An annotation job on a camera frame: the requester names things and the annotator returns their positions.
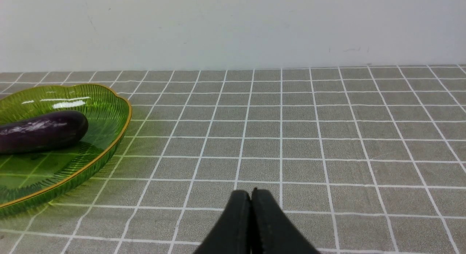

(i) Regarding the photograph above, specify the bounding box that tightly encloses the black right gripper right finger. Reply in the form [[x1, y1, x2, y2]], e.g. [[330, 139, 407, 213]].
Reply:
[[251, 188, 319, 254]]

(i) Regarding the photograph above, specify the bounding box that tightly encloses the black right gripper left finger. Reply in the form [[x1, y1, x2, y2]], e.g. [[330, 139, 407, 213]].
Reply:
[[194, 190, 251, 254]]

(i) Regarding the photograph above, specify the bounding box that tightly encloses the grey checkered tablecloth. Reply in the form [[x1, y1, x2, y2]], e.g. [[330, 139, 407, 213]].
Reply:
[[1, 64, 465, 254]]

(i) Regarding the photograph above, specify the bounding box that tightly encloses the green glass plate gold rim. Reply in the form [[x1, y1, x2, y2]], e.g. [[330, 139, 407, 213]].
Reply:
[[1, 83, 133, 218]]

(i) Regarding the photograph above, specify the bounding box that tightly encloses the purple eggplant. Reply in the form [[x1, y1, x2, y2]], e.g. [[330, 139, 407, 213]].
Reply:
[[0, 110, 88, 155]]

